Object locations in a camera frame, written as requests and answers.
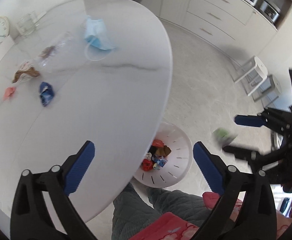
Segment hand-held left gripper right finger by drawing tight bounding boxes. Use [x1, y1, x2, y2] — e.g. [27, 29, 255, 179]
[193, 142, 278, 240]

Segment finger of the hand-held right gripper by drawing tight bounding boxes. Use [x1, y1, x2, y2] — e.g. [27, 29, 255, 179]
[234, 107, 292, 133]
[222, 145, 286, 172]

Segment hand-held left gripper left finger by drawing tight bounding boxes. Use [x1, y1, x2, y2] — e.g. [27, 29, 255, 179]
[10, 140, 97, 240]

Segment green paper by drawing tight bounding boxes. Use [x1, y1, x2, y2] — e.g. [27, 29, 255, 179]
[212, 128, 238, 146]

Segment white slotted waste bin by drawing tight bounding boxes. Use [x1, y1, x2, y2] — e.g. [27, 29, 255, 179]
[132, 122, 193, 188]

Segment blue wrapper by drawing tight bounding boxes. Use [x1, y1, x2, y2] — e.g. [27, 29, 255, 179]
[39, 82, 55, 107]

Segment pink paper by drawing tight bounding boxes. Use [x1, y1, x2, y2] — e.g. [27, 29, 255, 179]
[4, 85, 18, 101]

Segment brown white snack wrapper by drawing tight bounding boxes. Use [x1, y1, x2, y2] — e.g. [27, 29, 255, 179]
[12, 60, 41, 83]

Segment dark red foil wrapper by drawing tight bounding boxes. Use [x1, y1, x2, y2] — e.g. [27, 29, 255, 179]
[39, 45, 59, 58]

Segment clear plastic bottle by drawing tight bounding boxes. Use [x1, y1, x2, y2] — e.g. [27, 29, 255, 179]
[32, 31, 74, 73]

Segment blue face mask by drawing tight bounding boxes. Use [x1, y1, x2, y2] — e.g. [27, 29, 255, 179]
[82, 16, 117, 62]

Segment white step stool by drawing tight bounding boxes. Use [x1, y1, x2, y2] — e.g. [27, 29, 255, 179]
[233, 56, 269, 96]

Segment person's grey quilted pants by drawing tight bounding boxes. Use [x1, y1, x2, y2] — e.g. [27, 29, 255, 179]
[111, 182, 219, 240]

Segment person's pink red jacket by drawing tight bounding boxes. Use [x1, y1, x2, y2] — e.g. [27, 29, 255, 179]
[128, 191, 292, 240]

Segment steel countertop oven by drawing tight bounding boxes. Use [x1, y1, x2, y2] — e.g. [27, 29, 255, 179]
[257, 0, 282, 23]

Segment grey drawer cabinet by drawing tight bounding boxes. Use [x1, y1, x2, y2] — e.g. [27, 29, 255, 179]
[158, 0, 279, 65]

